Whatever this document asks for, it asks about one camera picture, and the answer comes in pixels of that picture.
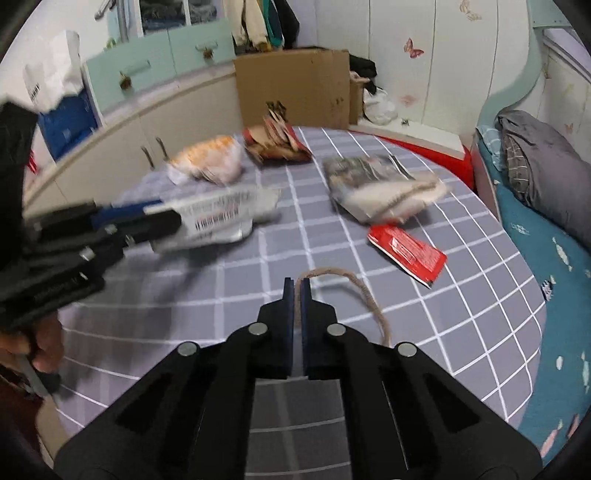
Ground white crumpled plastic bag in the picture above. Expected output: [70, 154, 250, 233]
[362, 87, 399, 126]

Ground teal two-drawer unit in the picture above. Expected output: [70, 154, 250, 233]
[85, 18, 237, 126]

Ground white shopping bag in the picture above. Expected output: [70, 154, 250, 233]
[23, 30, 87, 114]

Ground cream hanging jacket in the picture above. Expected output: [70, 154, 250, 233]
[226, 0, 269, 48]

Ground grey quilt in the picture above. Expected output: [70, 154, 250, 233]
[495, 110, 591, 237]

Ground teal fish-print bedsheet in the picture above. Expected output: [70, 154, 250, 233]
[475, 124, 591, 468]

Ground grey checked tablecloth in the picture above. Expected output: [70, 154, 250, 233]
[54, 124, 549, 480]

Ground blue white foil packet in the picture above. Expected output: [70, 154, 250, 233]
[151, 186, 281, 253]

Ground green hanging jacket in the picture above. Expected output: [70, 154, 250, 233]
[259, 0, 301, 49]

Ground folded blue jeans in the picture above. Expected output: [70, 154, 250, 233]
[191, 0, 219, 24]

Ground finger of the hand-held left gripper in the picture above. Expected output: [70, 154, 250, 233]
[28, 211, 184, 274]
[28, 200, 163, 232]

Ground brown twine rope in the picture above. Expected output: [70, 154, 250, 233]
[295, 269, 394, 348]

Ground orange white snack bag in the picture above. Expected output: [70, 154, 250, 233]
[165, 135, 244, 186]

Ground grey metal handrail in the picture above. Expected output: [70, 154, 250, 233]
[95, 0, 131, 43]

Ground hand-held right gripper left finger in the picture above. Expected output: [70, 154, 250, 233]
[55, 277, 295, 477]

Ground person's left hand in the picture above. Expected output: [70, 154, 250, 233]
[0, 318, 65, 374]

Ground small cardboard box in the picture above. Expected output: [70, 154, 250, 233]
[348, 78, 366, 126]

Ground red sauce packet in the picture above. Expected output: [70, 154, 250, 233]
[368, 224, 448, 289]

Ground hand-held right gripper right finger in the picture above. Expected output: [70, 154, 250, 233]
[300, 278, 542, 477]

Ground beige low cabinet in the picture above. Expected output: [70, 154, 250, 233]
[22, 62, 246, 219]

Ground grey plaid blanket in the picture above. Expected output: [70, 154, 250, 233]
[502, 134, 542, 205]

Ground large cardboard box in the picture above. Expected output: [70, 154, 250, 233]
[233, 46, 351, 131]

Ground brown red snack wrapper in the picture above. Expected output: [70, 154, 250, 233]
[243, 102, 315, 164]

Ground folded dark jeans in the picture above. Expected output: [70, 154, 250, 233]
[139, 0, 190, 35]

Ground grey white bag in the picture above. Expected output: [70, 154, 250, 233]
[322, 154, 447, 225]

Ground blue patterned bag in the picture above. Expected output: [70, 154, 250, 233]
[37, 91, 101, 163]

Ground teal bunk bed frame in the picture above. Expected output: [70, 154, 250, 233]
[475, 0, 591, 139]

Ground black cloth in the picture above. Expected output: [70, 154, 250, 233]
[348, 54, 380, 85]

